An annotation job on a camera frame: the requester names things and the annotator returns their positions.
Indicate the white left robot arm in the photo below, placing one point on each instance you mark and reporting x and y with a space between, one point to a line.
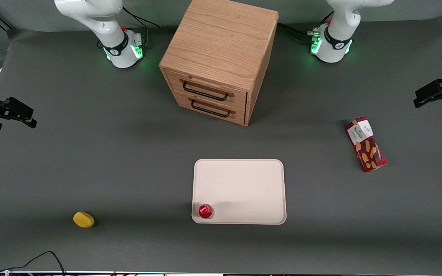
336 38

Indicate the red cookie box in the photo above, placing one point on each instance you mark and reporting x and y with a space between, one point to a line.
366 143

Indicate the yellow lemon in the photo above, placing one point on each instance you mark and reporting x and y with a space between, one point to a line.
83 219

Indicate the plain wooden drawer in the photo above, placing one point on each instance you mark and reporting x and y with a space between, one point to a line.
213 105

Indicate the wooden two-drawer cabinet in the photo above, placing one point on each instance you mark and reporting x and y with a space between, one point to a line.
221 42

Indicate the beige rectangular tray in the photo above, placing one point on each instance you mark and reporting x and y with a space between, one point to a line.
240 188

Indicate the small red cup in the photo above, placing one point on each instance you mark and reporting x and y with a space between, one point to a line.
205 211

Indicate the wooden drawer with notch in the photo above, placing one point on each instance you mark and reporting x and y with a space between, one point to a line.
209 82

